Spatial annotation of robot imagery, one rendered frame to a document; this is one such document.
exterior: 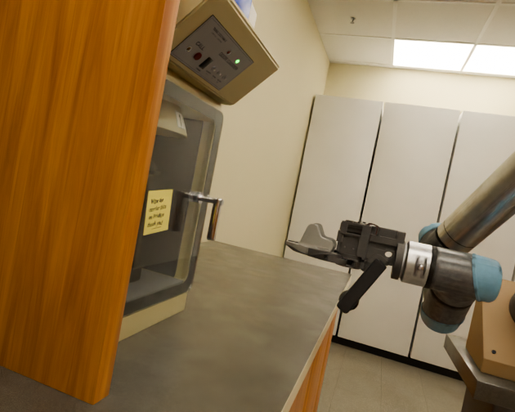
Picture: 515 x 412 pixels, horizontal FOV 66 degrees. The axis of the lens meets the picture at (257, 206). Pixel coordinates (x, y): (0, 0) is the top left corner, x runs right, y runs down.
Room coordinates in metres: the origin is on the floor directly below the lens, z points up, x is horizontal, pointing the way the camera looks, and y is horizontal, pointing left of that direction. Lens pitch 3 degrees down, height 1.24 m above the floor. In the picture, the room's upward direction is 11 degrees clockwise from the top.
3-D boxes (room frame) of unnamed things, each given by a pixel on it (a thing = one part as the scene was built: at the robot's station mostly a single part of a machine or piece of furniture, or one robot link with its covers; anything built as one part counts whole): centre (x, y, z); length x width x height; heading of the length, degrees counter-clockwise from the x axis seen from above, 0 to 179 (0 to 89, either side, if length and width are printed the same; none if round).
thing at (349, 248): (0.73, -0.22, 1.17); 0.12 x 0.08 x 0.09; 72
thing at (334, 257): (0.72, -0.15, 1.15); 0.09 x 0.05 x 0.02; 77
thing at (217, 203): (0.82, 0.10, 1.17); 0.05 x 0.03 x 0.10; 72
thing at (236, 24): (0.72, 0.11, 1.46); 0.32 x 0.12 x 0.10; 162
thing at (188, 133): (0.73, 0.16, 1.19); 0.30 x 0.01 x 0.40; 162
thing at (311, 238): (0.74, -0.11, 1.17); 0.09 x 0.03 x 0.06; 77
